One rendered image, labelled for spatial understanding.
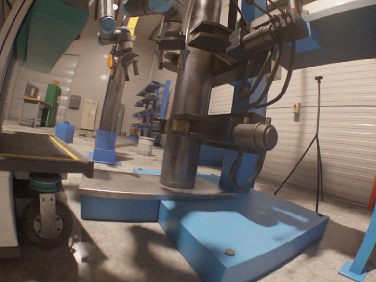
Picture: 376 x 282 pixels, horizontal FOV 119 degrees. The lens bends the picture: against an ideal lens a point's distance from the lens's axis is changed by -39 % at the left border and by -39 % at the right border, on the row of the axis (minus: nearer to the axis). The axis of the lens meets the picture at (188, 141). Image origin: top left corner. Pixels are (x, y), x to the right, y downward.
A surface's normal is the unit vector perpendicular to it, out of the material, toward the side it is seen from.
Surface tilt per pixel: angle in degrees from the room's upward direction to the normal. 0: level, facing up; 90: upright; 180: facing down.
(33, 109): 90
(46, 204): 90
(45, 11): 90
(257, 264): 90
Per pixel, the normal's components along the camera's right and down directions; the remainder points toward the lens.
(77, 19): 0.78, 0.13
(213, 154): 0.46, 0.08
